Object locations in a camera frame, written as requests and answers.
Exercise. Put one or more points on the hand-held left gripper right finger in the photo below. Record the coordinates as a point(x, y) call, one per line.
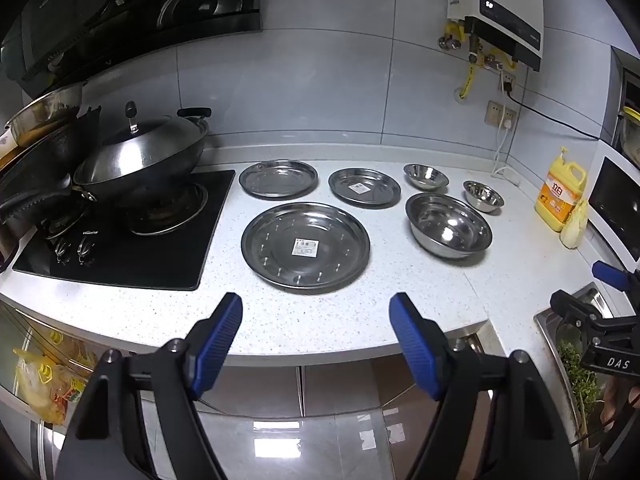
point(412, 335)

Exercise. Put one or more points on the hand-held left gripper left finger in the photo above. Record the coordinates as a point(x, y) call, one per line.
point(220, 332)

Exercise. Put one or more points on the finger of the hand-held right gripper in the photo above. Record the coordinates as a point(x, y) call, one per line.
point(610, 274)
point(575, 305)

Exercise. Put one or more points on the large steel plate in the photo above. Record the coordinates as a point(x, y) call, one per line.
point(305, 270)

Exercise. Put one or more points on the large steel bowl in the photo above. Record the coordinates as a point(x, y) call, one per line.
point(447, 225)

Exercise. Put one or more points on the small steel bowl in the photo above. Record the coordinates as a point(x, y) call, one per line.
point(482, 195)
point(425, 176)

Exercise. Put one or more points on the labelled medium steel plate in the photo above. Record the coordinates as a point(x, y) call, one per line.
point(365, 197)

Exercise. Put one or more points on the plain medium steel plate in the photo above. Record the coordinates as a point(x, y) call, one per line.
point(277, 179)

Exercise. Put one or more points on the person's right hand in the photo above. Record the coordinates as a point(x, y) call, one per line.
point(611, 400)

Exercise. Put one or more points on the steel sink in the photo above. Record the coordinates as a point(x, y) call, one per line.
point(550, 325)

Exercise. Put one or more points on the green vegetables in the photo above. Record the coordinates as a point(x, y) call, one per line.
point(580, 380)

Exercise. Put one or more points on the napa cabbage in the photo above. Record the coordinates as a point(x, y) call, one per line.
point(575, 227)

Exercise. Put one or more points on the white microwave oven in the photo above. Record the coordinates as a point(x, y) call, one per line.
point(615, 205)

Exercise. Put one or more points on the yellow detergent bottle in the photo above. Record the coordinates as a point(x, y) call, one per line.
point(560, 195)

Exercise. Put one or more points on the black gas stove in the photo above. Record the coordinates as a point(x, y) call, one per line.
point(125, 255)

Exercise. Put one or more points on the steel wok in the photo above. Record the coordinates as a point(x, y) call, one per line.
point(150, 172)

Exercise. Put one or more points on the steel wok lid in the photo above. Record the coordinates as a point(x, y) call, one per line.
point(145, 147)

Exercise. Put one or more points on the black wok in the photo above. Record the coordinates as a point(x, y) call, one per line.
point(55, 152)

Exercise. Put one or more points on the steel basin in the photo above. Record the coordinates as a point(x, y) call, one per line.
point(40, 115)

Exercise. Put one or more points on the black range hood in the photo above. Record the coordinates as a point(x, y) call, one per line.
point(100, 5)

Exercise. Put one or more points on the double wall socket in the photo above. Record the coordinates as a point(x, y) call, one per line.
point(500, 112)

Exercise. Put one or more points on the single wall socket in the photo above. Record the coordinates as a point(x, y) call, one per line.
point(507, 80)

